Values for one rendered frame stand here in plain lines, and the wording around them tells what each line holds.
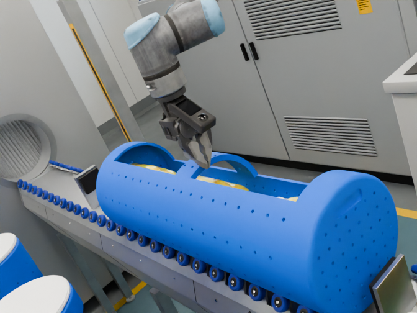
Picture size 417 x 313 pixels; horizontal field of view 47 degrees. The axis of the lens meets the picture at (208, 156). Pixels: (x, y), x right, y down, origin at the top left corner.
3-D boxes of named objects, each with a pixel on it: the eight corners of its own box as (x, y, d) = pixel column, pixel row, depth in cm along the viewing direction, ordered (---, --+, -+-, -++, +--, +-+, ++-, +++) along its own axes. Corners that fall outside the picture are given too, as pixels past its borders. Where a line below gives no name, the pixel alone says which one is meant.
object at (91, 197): (110, 195, 205) (93, 164, 199) (115, 196, 201) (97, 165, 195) (90, 208, 200) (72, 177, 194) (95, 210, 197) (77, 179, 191)
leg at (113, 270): (132, 294, 299) (84, 213, 274) (137, 297, 294) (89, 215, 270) (125, 300, 296) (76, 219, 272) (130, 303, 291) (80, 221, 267)
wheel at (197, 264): (199, 253, 133) (193, 253, 131) (208, 261, 129) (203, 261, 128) (195, 268, 133) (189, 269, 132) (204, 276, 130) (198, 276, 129)
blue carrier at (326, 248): (180, 200, 174) (154, 127, 164) (409, 266, 105) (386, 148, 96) (114, 241, 159) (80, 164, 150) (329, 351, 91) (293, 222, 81)
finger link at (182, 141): (199, 151, 118) (185, 120, 115) (203, 151, 117) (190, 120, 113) (185, 161, 116) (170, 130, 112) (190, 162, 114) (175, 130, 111)
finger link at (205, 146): (205, 159, 125) (191, 128, 121) (219, 161, 120) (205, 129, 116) (196, 166, 123) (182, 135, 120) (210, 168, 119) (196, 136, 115)
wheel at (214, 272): (216, 261, 127) (210, 261, 125) (226, 269, 123) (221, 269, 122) (211, 276, 127) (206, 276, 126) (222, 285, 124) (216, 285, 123)
